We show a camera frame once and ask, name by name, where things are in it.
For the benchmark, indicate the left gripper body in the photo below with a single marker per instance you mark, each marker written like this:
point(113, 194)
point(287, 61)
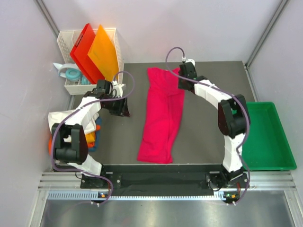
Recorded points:
point(116, 107)

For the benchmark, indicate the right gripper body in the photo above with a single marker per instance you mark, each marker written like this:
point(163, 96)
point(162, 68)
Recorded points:
point(181, 82)

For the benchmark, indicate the magenta t shirt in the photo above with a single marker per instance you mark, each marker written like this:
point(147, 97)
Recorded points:
point(164, 108)

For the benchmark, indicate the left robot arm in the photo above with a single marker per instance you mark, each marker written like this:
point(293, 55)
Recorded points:
point(69, 144)

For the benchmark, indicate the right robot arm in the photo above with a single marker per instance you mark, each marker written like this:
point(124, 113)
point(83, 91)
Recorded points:
point(232, 121)

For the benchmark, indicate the white plastic organizer basket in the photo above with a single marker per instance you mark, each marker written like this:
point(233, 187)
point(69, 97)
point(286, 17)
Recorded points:
point(66, 40)

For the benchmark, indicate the blue folded t shirt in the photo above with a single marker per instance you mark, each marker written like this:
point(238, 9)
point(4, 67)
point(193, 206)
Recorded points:
point(94, 145)

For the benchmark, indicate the white folded t shirt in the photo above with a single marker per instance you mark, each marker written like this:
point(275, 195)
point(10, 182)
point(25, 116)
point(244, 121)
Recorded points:
point(57, 117)

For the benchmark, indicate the orange plastic folder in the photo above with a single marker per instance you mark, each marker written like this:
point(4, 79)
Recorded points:
point(103, 54)

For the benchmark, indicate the teal white headphones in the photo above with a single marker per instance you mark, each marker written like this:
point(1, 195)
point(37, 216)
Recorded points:
point(71, 72)

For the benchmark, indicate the red plastic folder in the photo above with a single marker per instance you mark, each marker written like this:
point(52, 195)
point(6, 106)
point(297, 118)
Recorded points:
point(79, 54)

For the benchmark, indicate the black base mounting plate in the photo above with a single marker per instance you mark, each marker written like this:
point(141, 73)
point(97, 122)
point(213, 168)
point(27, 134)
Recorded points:
point(167, 180)

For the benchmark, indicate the green plastic tray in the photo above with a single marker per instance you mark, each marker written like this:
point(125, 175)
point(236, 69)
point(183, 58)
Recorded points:
point(267, 147)

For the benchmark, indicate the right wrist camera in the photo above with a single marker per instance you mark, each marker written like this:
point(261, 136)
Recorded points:
point(185, 60)

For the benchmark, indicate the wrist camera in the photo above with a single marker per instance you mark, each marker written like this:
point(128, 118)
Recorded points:
point(117, 89)
point(185, 60)

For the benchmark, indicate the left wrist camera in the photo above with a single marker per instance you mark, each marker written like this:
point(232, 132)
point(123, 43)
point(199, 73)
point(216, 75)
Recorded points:
point(117, 89)

